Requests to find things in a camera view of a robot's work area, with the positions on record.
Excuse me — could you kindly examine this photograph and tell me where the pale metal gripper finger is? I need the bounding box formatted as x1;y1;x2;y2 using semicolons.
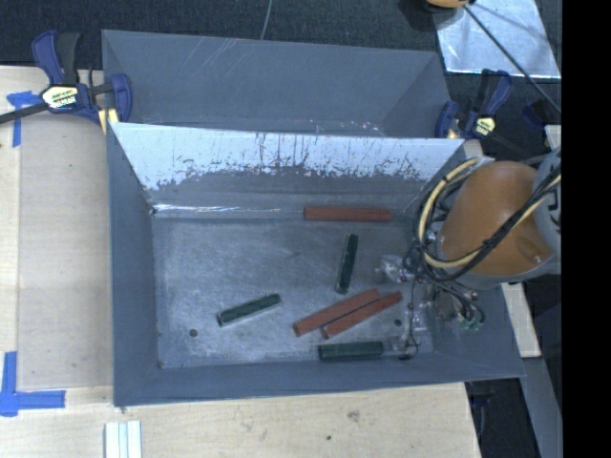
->
403;297;433;351
374;254;408;284

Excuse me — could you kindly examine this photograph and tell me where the dark green flat block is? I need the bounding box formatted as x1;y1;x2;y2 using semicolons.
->
216;292;283;328
317;340;386;363
334;233;360;297

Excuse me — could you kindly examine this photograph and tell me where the red-brown flat block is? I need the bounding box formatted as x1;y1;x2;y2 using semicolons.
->
302;206;394;223
320;290;405;341
291;287;383;339

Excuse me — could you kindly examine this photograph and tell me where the grey metal bin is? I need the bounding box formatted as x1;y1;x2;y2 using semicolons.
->
100;29;527;407

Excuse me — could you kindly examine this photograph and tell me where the pale wood board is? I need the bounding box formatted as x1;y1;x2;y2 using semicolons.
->
16;115;116;393

